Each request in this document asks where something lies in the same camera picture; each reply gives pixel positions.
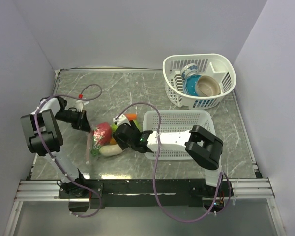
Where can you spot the fake white radish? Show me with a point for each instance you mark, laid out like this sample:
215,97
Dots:
110,150

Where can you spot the aluminium frame rail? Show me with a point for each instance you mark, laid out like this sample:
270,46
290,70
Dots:
237,188

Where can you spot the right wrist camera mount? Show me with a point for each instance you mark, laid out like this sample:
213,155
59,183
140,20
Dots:
120,120

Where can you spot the fake red dragon fruit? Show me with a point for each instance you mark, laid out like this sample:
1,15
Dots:
102,134

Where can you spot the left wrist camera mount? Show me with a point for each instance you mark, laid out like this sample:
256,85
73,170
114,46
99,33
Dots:
80,105

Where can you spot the clear zip top bag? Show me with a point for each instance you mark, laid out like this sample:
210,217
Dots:
91,149

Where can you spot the fake orange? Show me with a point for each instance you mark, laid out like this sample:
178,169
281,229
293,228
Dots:
113,141

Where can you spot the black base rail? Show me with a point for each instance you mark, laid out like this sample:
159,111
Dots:
139,193

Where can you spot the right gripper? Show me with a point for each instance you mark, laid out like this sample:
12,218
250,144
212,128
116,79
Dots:
120,142

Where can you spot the round white dish basket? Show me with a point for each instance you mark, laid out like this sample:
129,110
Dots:
214,65

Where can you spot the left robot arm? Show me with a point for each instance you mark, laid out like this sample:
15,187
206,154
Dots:
43,135

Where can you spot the blue white patterned bowl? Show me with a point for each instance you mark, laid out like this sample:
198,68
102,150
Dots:
189,70

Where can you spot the beige bowl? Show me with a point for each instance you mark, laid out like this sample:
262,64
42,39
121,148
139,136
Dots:
207,86

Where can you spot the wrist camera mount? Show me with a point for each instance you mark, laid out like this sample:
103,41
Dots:
80,105
120,120

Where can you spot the teal plate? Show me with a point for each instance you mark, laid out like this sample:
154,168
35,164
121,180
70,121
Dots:
189,84

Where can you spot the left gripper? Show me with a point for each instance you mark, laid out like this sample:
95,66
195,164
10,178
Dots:
82,123

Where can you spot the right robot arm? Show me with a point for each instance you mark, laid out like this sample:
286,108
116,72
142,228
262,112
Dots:
201,145

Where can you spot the fake carrot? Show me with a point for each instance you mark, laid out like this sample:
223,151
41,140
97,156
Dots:
131,116

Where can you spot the fake green apple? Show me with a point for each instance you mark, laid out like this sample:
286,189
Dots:
114,126

